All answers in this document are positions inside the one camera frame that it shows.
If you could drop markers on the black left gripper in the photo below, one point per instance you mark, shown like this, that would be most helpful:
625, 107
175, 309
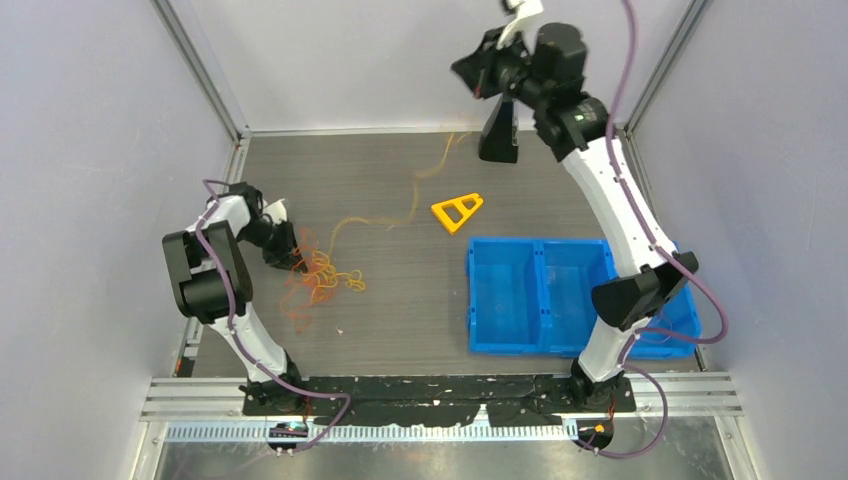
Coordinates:
287, 256

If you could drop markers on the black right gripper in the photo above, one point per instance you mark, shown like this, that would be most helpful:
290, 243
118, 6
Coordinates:
477, 69

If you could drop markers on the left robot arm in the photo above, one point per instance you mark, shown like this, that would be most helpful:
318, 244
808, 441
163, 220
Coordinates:
211, 283

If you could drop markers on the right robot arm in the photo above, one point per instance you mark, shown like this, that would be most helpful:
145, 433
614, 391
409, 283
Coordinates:
549, 79

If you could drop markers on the black wedge stand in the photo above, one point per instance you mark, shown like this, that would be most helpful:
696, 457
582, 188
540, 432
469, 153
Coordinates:
498, 141

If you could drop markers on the blue three-compartment bin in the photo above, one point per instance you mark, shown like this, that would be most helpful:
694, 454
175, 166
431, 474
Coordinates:
543, 296

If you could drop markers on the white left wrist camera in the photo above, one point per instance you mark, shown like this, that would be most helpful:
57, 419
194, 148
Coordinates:
275, 212

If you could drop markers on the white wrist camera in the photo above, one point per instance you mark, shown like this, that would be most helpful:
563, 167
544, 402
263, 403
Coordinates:
275, 212
521, 13

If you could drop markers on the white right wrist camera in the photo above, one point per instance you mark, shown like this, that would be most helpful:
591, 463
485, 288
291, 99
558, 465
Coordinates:
521, 13

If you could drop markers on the yellow triangular plastic frame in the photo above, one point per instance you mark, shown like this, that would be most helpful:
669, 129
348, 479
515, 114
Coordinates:
453, 213

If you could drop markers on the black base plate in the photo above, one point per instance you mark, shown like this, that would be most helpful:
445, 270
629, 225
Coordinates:
430, 401

